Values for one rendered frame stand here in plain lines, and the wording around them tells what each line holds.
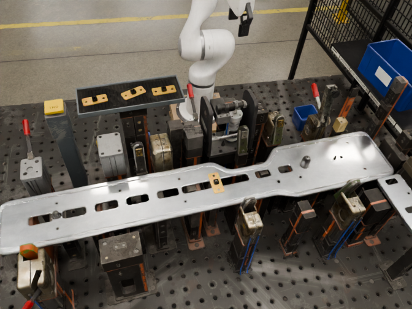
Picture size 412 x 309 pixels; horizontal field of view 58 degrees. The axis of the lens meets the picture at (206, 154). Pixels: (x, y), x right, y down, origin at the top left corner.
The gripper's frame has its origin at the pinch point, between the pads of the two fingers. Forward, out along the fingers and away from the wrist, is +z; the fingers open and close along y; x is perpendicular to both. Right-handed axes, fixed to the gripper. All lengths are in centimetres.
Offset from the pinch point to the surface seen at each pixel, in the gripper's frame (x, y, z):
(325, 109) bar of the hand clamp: 35.4, 10.2, 33.0
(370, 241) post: 50, 49, 74
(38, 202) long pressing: -69, 19, 45
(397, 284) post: 51, 67, 74
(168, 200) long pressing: -29, 28, 45
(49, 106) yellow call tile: -61, -8, 29
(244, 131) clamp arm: 3.1, 11.9, 35.6
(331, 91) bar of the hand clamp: 35.0, 10.4, 24.1
